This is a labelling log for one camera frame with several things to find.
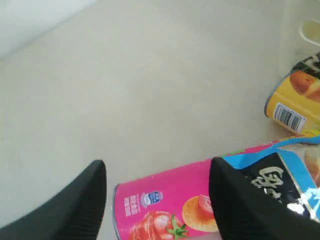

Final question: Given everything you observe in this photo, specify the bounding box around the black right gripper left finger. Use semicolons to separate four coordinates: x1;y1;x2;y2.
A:
0;160;107;240

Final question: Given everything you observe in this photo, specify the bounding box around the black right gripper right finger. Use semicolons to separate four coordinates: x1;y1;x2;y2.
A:
209;157;320;240

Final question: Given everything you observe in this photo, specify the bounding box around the blue instant noodle packet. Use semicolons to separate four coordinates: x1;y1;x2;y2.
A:
223;136;320;222

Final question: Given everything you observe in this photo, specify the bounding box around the pink chips can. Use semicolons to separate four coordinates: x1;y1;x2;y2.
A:
112;141;278;240

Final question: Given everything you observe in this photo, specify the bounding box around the yellow chips can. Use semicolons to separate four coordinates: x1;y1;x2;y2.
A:
264;69;320;137

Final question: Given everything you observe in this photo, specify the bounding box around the left cream plastic bin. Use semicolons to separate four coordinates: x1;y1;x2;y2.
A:
299;19;320;57

